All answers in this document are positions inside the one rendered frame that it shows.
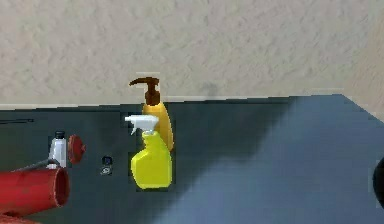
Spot yellow spray bottle white trigger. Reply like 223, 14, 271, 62
124, 114, 174, 191

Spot orange soap dispenser brown pump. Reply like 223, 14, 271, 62
128, 76, 175, 153

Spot small dark square object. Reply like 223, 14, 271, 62
100, 155, 114, 176

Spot red round disc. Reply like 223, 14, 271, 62
67, 134, 87, 165

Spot white tube black cap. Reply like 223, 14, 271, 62
46, 130, 68, 170

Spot black round object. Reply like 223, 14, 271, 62
372, 156, 384, 210

